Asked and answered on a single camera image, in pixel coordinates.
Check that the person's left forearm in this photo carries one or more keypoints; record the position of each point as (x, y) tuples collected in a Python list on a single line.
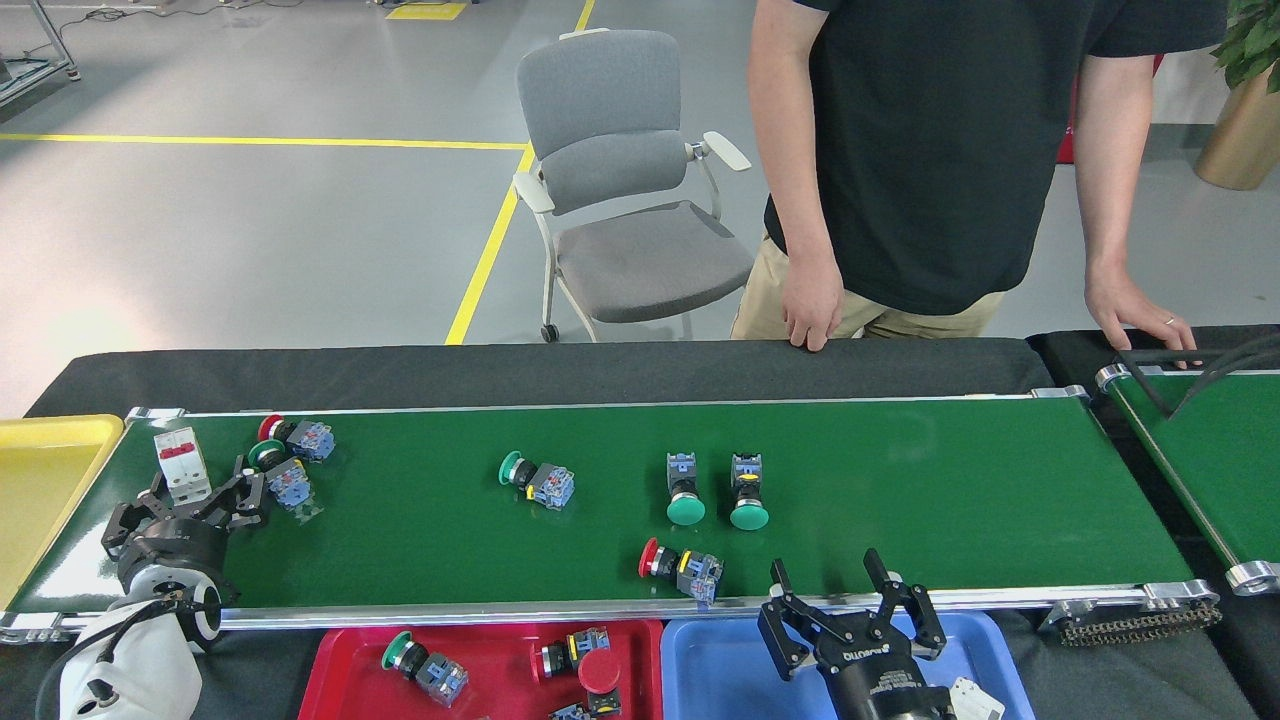
[(1110, 190)]

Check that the grey office chair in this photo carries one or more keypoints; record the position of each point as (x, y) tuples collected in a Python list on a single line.
[(600, 90)]

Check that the green conveyor belt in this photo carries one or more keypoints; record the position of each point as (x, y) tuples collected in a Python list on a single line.
[(900, 480), (1230, 480)]

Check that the person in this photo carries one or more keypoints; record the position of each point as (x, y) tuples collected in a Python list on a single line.
[(930, 150)]

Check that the metal frame cart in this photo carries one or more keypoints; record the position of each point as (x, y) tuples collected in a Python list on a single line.
[(38, 68)]

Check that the green mushroom push button switch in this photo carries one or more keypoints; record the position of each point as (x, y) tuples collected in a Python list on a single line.
[(749, 516), (290, 485), (553, 487), (686, 511), (443, 681)]

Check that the red plastic tray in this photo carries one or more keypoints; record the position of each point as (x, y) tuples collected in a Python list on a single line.
[(350, 690)]

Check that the potted plant gold pot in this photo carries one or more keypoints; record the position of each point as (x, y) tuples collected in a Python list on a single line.
[(1245, 140)]

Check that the red mushroom push button switch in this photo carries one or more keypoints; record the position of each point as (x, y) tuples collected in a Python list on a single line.
[(600, 672), (312, 441), (700, 577)]

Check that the person's right hand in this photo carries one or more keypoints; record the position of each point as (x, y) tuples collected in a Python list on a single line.
[(812, 305)]

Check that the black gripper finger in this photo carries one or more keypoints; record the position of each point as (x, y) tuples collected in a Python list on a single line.
[(245, 505), (922, 625), (785, 640), (125, 520)]

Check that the person's left hand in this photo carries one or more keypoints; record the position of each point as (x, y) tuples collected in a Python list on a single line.
[(1132, 312)]

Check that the blue plastic tray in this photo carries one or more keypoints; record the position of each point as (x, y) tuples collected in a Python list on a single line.
[(720, 670)]

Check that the black table cloth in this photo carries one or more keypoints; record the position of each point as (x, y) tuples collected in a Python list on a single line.
[(1070, 355), (300, 380)]

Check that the red fire extinguisher cabinet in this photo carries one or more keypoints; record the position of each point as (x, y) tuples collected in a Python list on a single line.
[(1068, 135)]

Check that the person's right forearm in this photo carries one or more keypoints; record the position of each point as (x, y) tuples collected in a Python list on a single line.
[(792, 180)]

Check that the black head push button switch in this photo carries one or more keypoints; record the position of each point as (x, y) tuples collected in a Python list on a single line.
[(590, 643)]

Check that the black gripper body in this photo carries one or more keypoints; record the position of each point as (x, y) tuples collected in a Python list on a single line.
[(880, 685), (175, 555)]

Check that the yellow plastic tray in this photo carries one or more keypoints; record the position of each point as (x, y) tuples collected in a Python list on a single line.
[(45, 490)]

